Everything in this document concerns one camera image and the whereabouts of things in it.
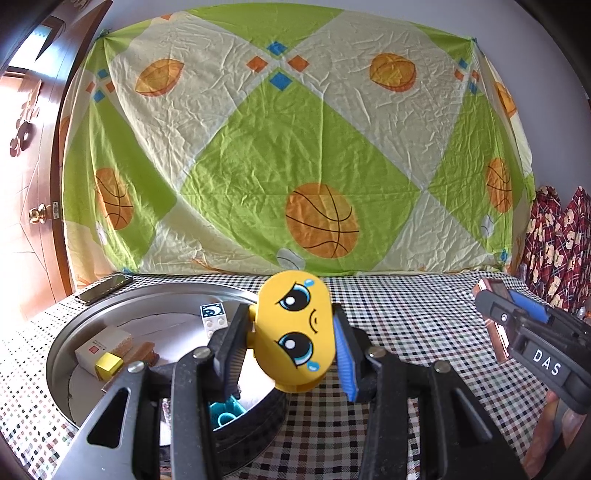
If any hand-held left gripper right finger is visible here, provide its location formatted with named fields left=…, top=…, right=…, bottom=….
left=331, top=302, right=529, bottom=480

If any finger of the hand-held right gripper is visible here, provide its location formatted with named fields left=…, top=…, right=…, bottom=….
left=507, top=287, right=591, bottom=345
left=475, top=290, right=528, bottom=352

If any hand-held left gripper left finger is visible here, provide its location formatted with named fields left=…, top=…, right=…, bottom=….
left=53, top=305, right=254, bottom=480

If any brown rectangular plastic case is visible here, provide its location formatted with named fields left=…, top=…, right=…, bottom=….
left=472, top=278, right=514, bottom=364

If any white picture toy cube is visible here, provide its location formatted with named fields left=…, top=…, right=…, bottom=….
left=199, top=302, right=230, bottom=337

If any yellow face toy head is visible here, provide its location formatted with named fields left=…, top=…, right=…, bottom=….
left=249, top=271, right=335, bottom=394

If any teal bear toy block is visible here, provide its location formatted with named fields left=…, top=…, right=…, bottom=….
left=209, top=399, right=245, bottom=430

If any round dark cookie tin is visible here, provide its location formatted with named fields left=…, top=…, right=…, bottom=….
left=45, top=282, right=291, bottom=476

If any brown and beige rectangular block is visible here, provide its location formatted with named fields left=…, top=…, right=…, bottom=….
left=115, top=332, right=160, bottom=367

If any yellow toy block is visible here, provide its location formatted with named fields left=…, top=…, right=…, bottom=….
left=95, top=352, right=125, bottom=381

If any white box with red label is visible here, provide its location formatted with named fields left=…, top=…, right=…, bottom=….
left=75, top=325, right=132, bottom=372

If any person's right hand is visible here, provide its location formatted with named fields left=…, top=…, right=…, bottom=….
left=526, top=390, right=585, bottom=478

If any red patterned cloth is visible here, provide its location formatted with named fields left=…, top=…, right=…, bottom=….
left=519, top=185, right=591, bottom=315

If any checkered tablecloth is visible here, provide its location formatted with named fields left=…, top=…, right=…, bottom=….
left=0, top=270, right=591, bottom=480

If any black smartphone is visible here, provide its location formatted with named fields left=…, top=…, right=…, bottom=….
left=74, top=274, right=134, bottom=306

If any green basketball print bedsheet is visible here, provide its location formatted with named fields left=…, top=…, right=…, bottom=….
left=60, top=4, right=536, bottom=278

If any brown wooden door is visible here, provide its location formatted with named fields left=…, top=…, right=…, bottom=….
left=0, top=0, right=114, bottom=324

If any brass door handle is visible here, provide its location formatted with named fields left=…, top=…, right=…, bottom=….
left=28, top=202, right=61, bottom=225

